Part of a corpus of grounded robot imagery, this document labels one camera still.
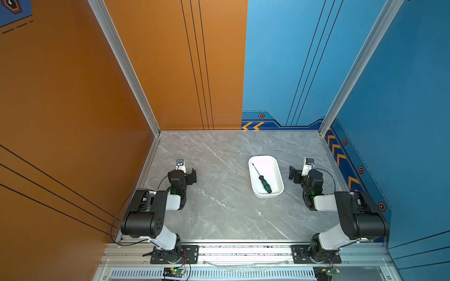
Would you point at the right green circuit board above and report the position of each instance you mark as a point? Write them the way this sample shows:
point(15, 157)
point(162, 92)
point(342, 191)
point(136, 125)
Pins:
point(324, 274)

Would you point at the green black handled screwdriver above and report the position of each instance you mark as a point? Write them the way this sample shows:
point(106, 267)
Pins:
point(264, 182)

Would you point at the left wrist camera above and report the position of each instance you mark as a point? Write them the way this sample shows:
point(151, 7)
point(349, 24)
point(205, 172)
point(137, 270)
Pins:
point(180, 165)

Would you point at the left green circuit board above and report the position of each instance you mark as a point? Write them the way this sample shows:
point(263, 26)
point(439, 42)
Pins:
point(173, 274)

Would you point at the white rectangular plastic bin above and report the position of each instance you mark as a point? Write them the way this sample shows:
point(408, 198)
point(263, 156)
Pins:
point(267, 166)

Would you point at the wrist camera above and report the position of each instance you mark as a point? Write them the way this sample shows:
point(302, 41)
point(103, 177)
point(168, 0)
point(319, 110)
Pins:
point(180, 165)
point(309, 164)

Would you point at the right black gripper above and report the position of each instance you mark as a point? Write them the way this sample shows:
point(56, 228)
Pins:
point(297, 175)

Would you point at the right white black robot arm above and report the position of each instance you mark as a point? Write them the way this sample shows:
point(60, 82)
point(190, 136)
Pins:
point(359, 216)

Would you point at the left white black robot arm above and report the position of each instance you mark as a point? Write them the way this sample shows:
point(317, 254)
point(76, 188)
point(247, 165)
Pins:
point(145, 215)

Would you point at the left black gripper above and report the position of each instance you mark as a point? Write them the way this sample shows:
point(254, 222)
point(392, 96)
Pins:
point(191, 178)

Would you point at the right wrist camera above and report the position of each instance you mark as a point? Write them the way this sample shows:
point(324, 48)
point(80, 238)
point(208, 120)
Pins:
point(309, 164)

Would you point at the green circuit board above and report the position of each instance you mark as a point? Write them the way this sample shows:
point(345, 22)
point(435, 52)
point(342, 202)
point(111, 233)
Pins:
point(324, 274)
point(173, 274)

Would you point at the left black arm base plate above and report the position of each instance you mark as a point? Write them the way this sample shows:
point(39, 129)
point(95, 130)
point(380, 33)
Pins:
point(191, 253)

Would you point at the aluminium front rail frame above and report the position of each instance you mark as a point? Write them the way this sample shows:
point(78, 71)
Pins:
point(250, 260)

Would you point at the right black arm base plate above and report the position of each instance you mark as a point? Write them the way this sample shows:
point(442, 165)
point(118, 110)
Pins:
point(303, 254)

